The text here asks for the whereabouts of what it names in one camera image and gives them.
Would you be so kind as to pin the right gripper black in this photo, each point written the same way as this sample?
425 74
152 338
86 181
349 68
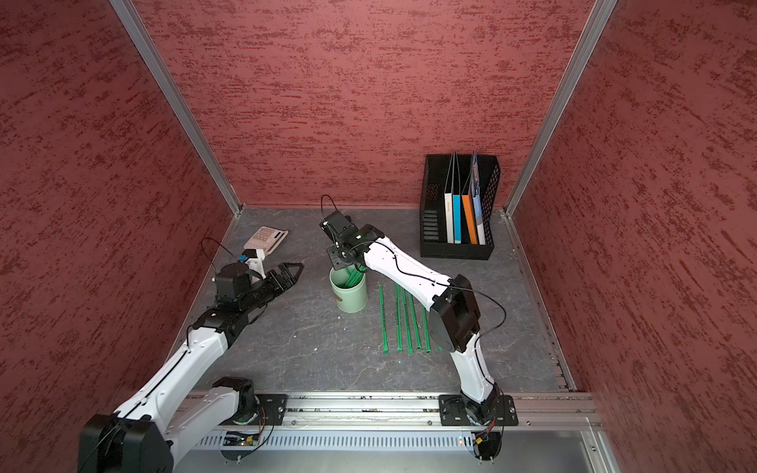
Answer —
340 262

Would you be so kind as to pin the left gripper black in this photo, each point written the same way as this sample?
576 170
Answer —
284 267

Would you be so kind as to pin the pale green storage cup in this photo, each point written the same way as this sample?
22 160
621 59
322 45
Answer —
348 300

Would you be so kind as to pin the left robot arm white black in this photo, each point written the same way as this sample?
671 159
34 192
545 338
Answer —
148 432

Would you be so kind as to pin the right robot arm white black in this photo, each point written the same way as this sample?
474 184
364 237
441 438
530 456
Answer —
452 310

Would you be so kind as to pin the black mesh file organizer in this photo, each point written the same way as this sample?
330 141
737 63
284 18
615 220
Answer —
433 224

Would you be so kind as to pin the blue spine folder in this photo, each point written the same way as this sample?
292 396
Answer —
456 187

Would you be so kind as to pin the orange spine folder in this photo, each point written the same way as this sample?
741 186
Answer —
468 212

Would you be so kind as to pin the light blue folder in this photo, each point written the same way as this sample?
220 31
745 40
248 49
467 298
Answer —
475 194

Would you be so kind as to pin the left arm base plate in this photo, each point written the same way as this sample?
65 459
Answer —
274 407

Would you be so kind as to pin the aluminium mounting rail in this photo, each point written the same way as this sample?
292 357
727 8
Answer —
417 411

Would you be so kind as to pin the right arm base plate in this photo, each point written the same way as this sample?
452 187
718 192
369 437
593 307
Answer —
458 410

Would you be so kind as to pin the left aluminium corner post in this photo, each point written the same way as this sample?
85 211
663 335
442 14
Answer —
135 28

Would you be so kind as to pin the aluminium corner post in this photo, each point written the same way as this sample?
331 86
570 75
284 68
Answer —
585 46
135 28

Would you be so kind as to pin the right aluminium corner post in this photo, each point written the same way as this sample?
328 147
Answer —
585 46

